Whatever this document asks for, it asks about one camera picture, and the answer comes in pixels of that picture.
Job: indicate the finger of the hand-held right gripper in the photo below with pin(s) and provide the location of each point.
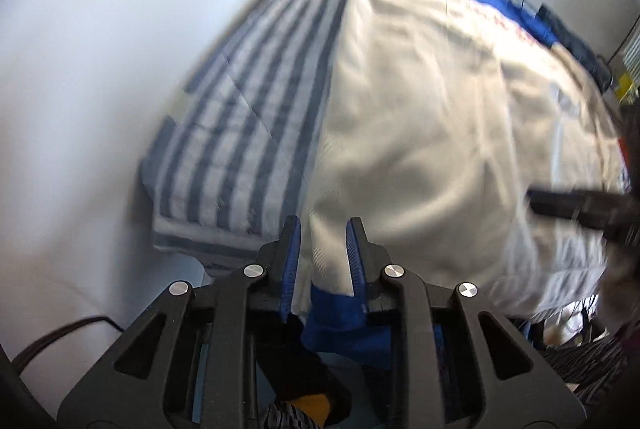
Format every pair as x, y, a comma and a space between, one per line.
565, 204

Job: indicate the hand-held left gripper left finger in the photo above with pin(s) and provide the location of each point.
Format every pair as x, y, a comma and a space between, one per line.
290, 259

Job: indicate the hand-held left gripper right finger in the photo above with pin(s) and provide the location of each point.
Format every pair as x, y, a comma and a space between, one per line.
356, 259

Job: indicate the cream and blue jacket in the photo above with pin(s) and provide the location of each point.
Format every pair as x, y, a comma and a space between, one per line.
425, 134

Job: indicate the pile of dark folded clothes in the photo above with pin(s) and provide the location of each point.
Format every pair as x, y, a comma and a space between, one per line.
575, 44

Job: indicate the black and yellow footwear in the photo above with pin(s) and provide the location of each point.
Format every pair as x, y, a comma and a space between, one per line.
300, 379

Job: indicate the yellow box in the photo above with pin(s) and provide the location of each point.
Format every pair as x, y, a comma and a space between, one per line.
626, 84

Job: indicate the blue white striped blanket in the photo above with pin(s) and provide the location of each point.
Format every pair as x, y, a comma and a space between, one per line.
240, 119

